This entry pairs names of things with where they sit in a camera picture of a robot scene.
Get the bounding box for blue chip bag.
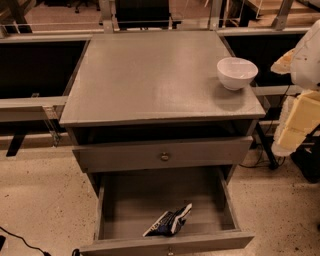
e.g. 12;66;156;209
143;204;192;237

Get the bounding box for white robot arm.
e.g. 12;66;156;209
271;20;320;157

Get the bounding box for grey wooden drawer cabinet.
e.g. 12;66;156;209
59;30;267;201

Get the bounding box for brass top drawer knob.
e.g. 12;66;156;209
161;152;170;161

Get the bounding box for brass drawer knob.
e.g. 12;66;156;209
161;152;170;161
167;247;174;256

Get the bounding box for grey top drawer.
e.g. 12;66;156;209
73;136;253;173

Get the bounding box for grey open middle drawer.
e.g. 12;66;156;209
80;167;253;256

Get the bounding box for brass middle drawer knob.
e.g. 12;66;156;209
167;247;174;256

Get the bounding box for white ceramic bowl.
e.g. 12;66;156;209
217;57;258;91

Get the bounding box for black cables by cabinet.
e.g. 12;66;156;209
238;94;291;169

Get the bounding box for black floor cable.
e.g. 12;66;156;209
0;226;52;256

